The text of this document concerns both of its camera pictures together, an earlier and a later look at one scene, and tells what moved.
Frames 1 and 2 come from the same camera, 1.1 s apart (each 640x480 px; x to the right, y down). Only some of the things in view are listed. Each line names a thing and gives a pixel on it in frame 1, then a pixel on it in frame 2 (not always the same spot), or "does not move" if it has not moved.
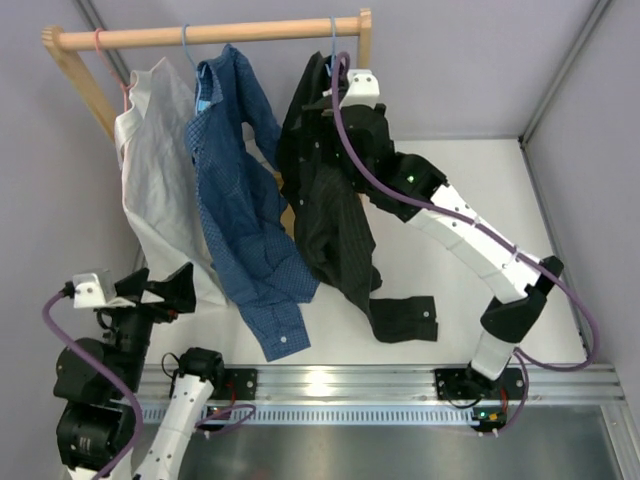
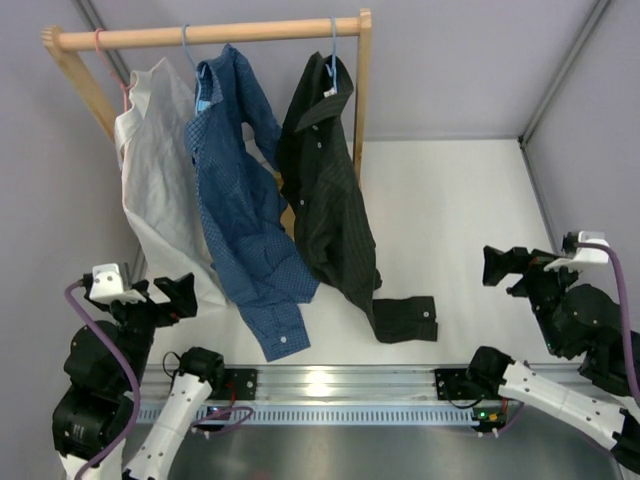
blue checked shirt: (234, 134) does not move
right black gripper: (318, 126) to (517, 261)
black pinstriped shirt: (328, 215) does not move
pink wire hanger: (125, 88) does not move
